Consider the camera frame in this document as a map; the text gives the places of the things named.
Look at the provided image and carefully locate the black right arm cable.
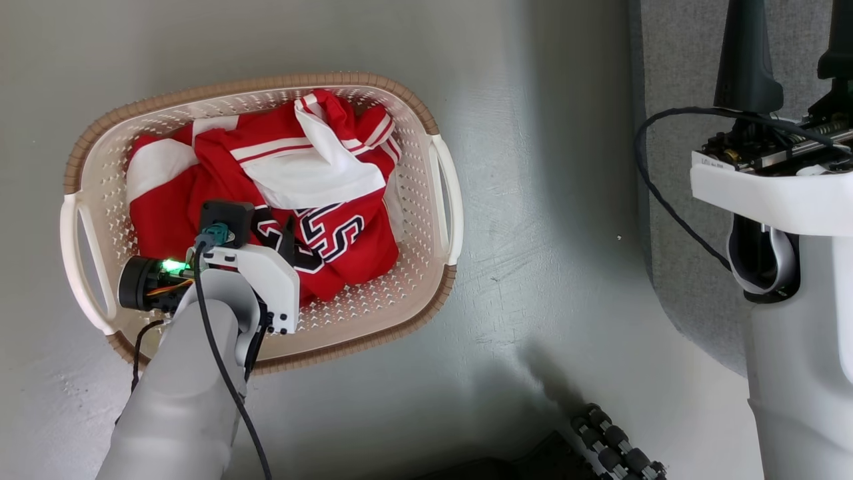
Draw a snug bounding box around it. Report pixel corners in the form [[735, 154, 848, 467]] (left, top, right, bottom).
[[633, 105, 853, 271]]

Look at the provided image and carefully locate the grey fabric sofa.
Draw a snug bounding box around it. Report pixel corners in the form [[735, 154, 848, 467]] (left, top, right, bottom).
[[630, 0, 853, 377]]

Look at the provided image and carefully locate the black cable with teal plug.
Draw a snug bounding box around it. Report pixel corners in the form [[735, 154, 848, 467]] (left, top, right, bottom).
[[193, 223, 274, 480]]

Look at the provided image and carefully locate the cream laundry basket brown rim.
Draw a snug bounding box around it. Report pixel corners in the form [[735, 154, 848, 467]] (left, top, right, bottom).
[[60, 72, 464, 374]]

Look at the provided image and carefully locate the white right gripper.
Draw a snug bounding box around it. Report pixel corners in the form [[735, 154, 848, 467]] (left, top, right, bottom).
[[690, 0, 853, 237]]

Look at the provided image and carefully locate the red and white jersey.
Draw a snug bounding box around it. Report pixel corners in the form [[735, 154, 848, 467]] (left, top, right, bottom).
[[125, 89, 403, 307]]

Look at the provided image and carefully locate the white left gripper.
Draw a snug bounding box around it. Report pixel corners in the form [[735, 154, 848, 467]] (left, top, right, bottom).
[[119, 217, 301, 335]]

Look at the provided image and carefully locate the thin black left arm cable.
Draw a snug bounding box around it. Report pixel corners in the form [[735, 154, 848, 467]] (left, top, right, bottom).
[[113, 320, 165, 427]]

